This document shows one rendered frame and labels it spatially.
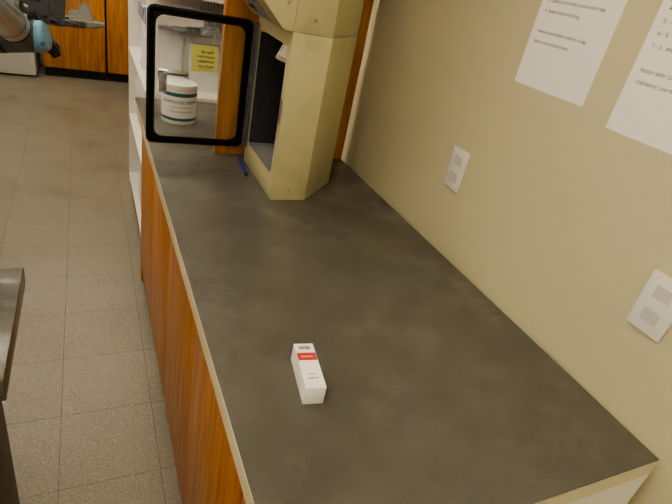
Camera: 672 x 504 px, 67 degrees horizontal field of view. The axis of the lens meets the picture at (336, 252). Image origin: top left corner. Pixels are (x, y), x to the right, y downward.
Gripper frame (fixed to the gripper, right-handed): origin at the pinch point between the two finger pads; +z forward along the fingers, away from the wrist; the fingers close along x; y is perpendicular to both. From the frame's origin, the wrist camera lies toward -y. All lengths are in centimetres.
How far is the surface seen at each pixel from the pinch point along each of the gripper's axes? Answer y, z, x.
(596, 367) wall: -34, 87, -119
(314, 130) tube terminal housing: -15, 54, -34
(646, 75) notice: 20, 87, -102
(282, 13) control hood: 14, 40, -35
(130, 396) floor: -131, 7, -13
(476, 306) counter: -37, 78, -92
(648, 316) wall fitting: -18, 86, -123
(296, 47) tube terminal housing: 7, 45, -35
